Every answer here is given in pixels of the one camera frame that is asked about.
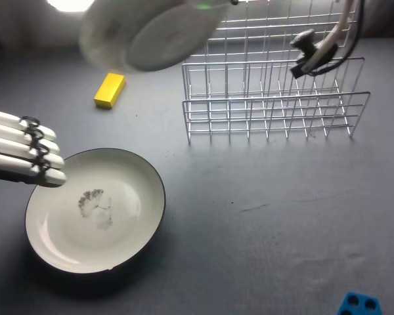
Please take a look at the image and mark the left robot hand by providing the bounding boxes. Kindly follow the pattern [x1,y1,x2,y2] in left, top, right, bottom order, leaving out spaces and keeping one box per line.
[0,108,68,188]

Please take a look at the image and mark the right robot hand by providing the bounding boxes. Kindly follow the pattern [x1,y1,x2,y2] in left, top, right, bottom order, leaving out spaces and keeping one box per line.
[193,0,240,9]

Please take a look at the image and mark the white round plate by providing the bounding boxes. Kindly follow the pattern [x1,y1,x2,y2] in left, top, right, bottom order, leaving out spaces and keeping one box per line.
[78,0,230,72]
[24,148,167,275]

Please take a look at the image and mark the yellow rectangular block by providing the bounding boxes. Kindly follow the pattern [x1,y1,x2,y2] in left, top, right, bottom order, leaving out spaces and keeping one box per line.
[93,72,127,110]

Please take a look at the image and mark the white backdrop cloth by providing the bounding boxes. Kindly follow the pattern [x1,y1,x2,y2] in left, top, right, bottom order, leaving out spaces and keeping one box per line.
[0,0,394,50]

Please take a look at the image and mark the grey tablecloth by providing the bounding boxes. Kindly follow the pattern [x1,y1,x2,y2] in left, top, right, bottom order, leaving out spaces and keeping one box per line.
[0,35,394,315]

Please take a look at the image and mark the blue pentagon block with holes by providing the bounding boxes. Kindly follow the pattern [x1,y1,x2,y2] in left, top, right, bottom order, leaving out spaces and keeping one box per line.
[336,291,383,315]

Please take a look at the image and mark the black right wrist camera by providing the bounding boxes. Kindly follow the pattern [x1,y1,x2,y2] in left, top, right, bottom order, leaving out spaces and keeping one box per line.
[289,29,339,79]

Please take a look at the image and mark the wire dish rack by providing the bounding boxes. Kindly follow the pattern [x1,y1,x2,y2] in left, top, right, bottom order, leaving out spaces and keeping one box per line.
[182,0,371,144]

